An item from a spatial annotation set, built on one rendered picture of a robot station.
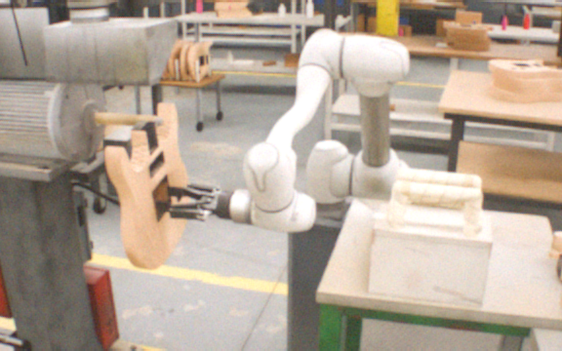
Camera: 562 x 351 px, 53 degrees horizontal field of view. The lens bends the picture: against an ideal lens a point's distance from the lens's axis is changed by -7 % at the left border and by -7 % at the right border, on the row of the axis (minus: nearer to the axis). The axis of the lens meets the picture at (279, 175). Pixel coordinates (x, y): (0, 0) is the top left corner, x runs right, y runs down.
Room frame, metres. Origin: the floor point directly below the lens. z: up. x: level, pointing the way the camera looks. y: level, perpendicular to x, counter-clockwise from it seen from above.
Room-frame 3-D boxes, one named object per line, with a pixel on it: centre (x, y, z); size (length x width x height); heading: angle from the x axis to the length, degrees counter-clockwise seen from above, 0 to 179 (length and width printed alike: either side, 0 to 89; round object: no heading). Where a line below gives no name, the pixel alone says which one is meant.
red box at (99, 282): (1.83, 0.74, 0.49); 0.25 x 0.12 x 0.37; 75
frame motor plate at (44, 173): (1.67, 0.78, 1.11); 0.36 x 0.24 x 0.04; 75
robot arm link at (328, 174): (2.18, -0.19, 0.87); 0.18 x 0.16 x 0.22; 74
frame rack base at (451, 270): (1.23, -0.36, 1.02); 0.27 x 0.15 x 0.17; 75
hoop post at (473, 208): (1.16, -0.42, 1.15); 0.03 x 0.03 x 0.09
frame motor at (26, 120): (1.66, 0.72, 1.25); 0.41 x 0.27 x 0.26; 75
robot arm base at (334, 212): (2.19, -0.17, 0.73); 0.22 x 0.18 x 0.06; 67
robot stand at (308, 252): (2.18, -0.18, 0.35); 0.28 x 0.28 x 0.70; 67
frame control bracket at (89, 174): (1.81, 0.59, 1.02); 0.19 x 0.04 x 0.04; 165
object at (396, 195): (1.21, -0.26, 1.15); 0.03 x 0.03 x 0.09
